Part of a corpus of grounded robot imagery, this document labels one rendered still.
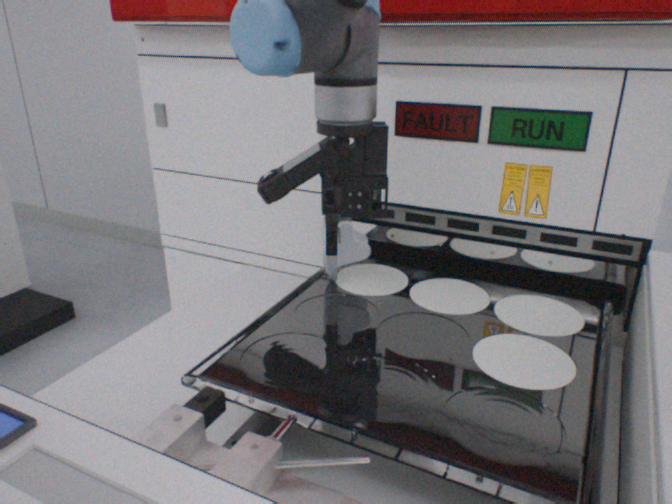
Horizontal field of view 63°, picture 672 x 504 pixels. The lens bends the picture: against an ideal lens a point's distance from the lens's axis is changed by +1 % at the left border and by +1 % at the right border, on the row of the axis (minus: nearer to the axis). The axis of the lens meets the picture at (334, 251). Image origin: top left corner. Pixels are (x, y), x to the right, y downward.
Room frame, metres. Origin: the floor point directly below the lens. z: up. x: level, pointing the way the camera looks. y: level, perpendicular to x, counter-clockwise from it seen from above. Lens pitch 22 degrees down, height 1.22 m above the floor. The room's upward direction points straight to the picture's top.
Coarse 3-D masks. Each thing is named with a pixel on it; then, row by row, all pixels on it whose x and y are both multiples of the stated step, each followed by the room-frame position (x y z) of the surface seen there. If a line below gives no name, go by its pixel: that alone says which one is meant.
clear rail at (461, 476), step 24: (192, 384) 0.44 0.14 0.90; (216, 384) 0.43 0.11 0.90; (264, 408) 0.40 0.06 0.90; (288, 408) 0.39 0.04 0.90; (336, 432) 0.37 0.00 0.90; (360, 432) 0.36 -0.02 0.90; (384, 456) 0.35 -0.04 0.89; (408, 456) 0.34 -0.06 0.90; (432, 456) 0.34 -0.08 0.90; (456, 480) 0.32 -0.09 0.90; (480, 480) 0.31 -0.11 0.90
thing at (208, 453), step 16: (208, 448) 0.37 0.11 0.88; (224, 448) 0.37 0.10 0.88; (192, 464) 0.35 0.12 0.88; (208, 464) 0.35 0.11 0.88; (288, 480) 0.34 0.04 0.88; (304, 480) 0.33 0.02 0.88; (272, 496) 0.32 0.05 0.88; (288, 496) 0.32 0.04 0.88; (304, 496) 0.32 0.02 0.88; (320, 496) 0.32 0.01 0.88; (336, 496) 0.32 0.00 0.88
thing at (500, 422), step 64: (320, 320) 0.56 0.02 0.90; (384, 320) 0.56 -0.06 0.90; (448, 320) 0.56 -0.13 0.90; (256, 384) 0.43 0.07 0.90; (320, 384) 0.43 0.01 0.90; (384, 384) 0.44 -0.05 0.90; (448, 384) 0.43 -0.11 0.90; (576, 384) 0.44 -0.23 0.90; (448, 448) 0.35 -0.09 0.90; (512, 448) 0.35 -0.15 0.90; (576, 448) 0.35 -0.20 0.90
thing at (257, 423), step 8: (256, 416) 0.45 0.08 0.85; (264, 416) 0.45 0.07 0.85; (248, 424) 0.44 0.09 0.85; (256, 424) 0.44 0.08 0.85; (264, 424) 0.44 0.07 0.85; (272, 424) 0.45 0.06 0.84; (280, 424) 0.46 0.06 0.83; (240, 432) 0.43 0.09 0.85; (256, 432) 0.43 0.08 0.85; (264, 432) 0.44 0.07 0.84; (272, 432) 0.45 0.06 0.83; (232, 440) 0.41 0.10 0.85
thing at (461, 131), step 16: (400, 112) 0.77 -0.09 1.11; (416, 112) 0.76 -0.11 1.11; (432, 112) 0.75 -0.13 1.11; (448, 112) 0.74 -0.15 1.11; (464, 112) 0.73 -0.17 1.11; (400, 128) 0.77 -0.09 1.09; (416, 128) 0.76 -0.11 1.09; (432, 128) 0.75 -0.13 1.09; (448, 128) 0.74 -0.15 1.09; (464, 128) 0.73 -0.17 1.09
